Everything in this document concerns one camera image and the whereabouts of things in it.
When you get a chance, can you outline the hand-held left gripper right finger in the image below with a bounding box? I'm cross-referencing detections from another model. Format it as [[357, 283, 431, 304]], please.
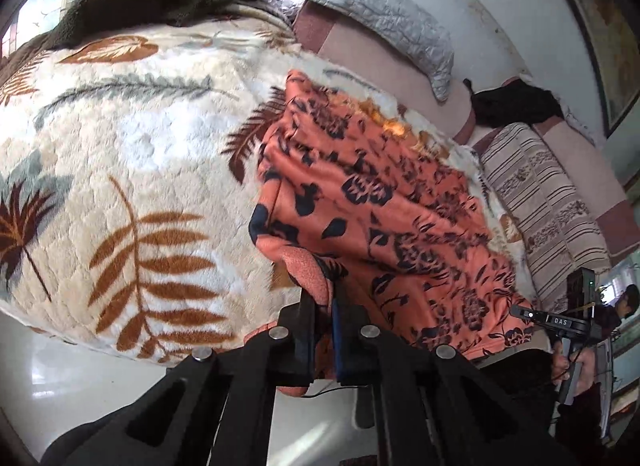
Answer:
[[333, 282, 577, 466]]

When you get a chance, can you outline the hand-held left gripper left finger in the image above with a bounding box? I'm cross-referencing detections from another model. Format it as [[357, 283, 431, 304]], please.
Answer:
[[41, 291, 317, 466]]

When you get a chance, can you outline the orange floral garment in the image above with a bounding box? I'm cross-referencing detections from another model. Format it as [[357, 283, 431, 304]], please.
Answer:
[[248, 70, 538, 397]]

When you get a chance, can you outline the person's right hand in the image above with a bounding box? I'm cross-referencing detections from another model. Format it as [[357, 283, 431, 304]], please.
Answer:
[[550, 340, 599, 388]]

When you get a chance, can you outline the striped beige cushion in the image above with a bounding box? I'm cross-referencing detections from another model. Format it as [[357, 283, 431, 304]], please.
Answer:
[[480, 122, 613, 314]]

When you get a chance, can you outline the black garment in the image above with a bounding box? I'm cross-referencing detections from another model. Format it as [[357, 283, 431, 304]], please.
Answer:
[[462, 78, 566, 129]]

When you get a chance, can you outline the leaf print fleece blanket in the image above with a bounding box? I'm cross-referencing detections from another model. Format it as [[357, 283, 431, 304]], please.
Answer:
[[0, 16, 526, 364]]

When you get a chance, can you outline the grey quilted pillow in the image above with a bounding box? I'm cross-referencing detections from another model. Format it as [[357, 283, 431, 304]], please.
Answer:
[[272, 0, 456, 102]]

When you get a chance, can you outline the purple shiny cloth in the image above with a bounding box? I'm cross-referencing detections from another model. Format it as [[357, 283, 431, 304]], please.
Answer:
[[257, 0, 302, 24]]

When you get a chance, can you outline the thin black cable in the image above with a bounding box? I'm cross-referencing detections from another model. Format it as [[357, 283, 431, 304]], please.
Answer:
[[299, 380, 362, 400]]

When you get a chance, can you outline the framed wall picture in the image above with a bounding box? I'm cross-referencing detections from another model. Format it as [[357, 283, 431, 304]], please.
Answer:
[[530, 0, 640, 139]]

